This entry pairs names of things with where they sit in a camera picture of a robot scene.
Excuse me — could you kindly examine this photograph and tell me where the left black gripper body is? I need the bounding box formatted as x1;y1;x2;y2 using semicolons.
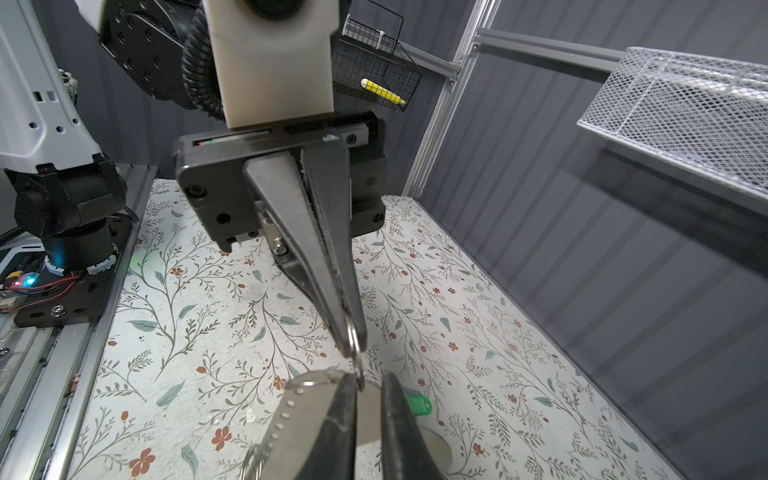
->
173;112;387;252

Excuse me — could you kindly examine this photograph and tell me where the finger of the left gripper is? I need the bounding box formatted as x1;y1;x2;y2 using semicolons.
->
301;139;367;351
244;151;354;358

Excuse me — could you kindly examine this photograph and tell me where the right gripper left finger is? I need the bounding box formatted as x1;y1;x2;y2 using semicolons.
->
296;374;358;480

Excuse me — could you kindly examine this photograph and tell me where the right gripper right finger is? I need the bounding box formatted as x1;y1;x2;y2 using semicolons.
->
380;372;443;480

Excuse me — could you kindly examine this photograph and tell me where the green tag key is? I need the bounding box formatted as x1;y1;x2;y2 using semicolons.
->
403;388;433;417

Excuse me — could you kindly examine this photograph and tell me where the grey strap metal keyring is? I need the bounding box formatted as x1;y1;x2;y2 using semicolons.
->
240;351;453;479

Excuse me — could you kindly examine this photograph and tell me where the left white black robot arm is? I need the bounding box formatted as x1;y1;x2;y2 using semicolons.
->
1;1;386;359

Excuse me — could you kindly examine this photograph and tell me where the yellow marker pen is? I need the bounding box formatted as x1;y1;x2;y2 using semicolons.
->
360;78;406;106

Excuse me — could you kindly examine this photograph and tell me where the black wire wall basket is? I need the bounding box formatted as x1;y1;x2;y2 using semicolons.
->
331;1;422;111

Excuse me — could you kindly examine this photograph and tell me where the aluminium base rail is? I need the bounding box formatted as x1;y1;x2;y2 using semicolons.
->
1;223;140;479

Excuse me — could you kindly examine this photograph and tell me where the white mesh wall basket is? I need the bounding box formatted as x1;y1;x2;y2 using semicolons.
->
577;47;767;200

